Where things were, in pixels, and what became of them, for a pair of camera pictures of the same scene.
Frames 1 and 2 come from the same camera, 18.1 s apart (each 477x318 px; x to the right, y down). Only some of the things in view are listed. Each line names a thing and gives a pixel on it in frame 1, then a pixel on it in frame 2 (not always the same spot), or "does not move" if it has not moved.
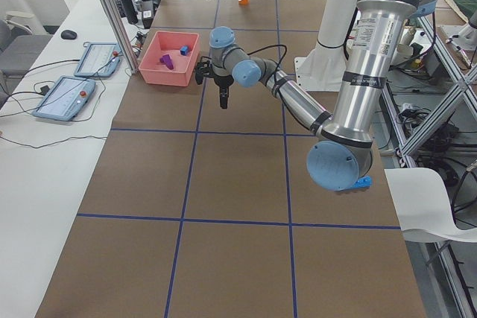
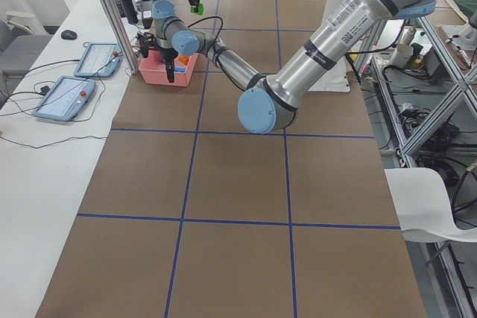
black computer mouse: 68,34 does not move
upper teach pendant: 98,59 does not move
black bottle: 129,7 does not move
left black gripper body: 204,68 to 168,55
